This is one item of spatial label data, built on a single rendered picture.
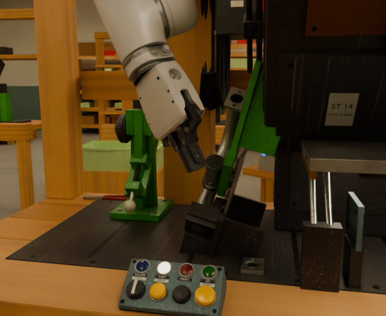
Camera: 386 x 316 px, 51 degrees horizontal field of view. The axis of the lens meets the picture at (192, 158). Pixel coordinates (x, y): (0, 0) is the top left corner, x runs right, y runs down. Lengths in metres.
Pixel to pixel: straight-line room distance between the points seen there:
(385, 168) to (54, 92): 0.97
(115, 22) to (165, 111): 0.16
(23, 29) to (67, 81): 11.20
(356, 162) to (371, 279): 0.27
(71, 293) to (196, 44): 0.72
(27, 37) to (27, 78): 1.10
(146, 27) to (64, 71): 0.63
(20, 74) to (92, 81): 11.15
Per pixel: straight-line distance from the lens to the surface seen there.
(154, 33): 0.66
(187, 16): 0.70
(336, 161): 0.57
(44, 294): 0.71
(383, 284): 0.77
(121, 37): 0.67
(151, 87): 0.64
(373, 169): 0.58
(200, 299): 0.60
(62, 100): 1.27
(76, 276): 0.76
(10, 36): 12.63
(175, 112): 0.61
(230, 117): 0.85
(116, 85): 1.29
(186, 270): 0.63
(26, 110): 12.41
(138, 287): 0.62
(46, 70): 1.29
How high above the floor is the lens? 1.23
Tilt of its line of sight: 10 degrees down
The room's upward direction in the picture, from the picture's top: straight up
